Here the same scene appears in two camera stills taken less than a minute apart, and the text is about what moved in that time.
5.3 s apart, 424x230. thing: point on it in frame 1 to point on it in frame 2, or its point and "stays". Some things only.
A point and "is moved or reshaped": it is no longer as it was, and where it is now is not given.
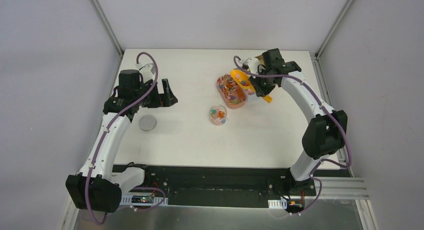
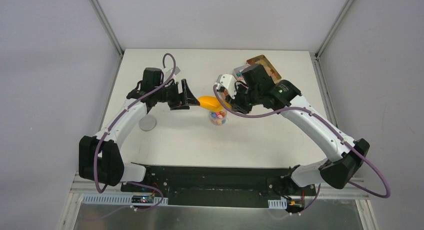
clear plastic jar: (218, 114) stays
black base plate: (222, 186) stays
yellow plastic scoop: (243, 79) is moved or reshaped
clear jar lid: (147, 123) stays
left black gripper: (160, 95) to (180, 95)
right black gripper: (260, 91) to (235, 102)
